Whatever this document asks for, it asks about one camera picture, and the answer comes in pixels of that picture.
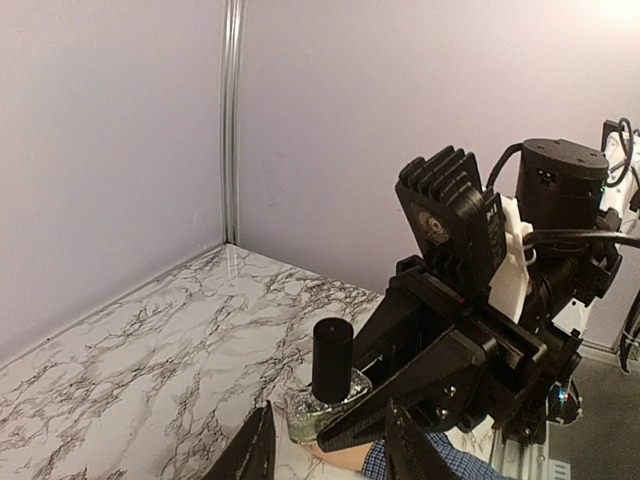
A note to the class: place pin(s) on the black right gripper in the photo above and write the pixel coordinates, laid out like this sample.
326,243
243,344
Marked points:
451,363

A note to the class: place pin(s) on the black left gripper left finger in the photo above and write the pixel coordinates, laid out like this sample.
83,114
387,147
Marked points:
251,454

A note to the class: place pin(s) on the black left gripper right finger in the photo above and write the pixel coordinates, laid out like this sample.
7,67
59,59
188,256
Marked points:
409,454

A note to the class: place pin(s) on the black nail polish cap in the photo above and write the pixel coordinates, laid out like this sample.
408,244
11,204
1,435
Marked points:
332,360

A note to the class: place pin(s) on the blue checkered sleeve forearm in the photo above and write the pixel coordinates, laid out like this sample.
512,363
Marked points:
463,464

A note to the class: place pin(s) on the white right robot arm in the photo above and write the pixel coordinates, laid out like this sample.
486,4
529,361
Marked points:
575,200

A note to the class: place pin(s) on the person's hand with long nails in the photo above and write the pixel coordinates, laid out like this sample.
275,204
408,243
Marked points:
351,459

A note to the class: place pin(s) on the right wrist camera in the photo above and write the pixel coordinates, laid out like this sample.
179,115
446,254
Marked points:
471,238

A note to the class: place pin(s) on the right aluminium corner post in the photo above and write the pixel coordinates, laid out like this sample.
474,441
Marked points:
229,123

